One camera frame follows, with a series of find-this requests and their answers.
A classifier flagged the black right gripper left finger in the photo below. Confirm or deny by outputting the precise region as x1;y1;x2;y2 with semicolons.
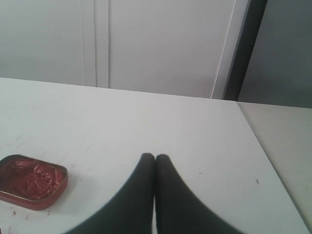
68;153;155;234

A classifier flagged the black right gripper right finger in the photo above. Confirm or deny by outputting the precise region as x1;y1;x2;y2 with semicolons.
155;154;241;234

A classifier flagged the red ink pad tin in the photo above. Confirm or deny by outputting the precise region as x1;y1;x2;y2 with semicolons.
0;154;69;211

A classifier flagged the white cabinet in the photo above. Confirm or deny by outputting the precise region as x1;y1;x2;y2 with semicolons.
0;0;250;99

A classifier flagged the dark vertical post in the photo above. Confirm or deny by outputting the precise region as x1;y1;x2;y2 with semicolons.
222;0;268;101

